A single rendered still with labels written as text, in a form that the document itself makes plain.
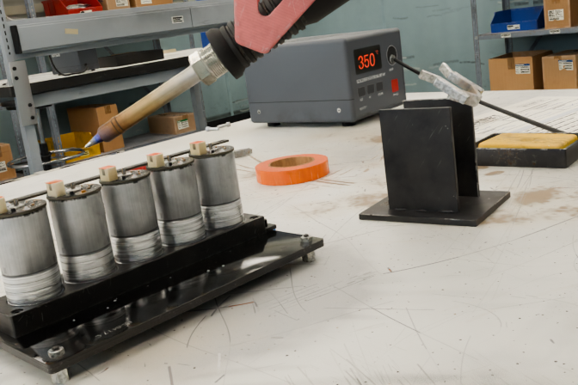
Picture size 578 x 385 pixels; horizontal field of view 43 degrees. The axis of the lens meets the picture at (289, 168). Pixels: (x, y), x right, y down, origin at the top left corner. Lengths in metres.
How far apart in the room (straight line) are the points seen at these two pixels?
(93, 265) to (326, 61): 0.49
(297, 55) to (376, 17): 5.12
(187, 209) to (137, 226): 0.03
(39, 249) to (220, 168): 0.11
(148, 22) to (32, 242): 2.79
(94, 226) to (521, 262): 0.20
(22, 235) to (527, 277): 0.22
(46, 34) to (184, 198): 2.51
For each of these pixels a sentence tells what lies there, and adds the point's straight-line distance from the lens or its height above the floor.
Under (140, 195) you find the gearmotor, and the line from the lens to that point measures 0.36.
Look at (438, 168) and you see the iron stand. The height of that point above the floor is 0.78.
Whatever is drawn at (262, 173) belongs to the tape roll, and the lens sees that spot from 0.57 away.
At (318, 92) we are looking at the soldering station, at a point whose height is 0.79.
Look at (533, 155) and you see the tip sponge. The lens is 0.54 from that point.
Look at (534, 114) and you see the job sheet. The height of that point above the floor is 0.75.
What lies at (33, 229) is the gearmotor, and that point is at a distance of 0.33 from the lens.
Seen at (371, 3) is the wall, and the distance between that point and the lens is 5.95.
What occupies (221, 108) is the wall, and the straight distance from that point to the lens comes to 6.11.
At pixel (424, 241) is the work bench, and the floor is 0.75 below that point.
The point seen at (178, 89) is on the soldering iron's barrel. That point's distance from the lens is 0.33.
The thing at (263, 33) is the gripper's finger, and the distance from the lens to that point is 0.31.
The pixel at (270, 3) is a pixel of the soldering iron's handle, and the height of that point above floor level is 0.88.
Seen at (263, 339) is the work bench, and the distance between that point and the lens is 0.31.
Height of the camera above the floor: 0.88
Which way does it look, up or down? 12 degrees down
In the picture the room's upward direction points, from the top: 8 degrees counter-clockwise
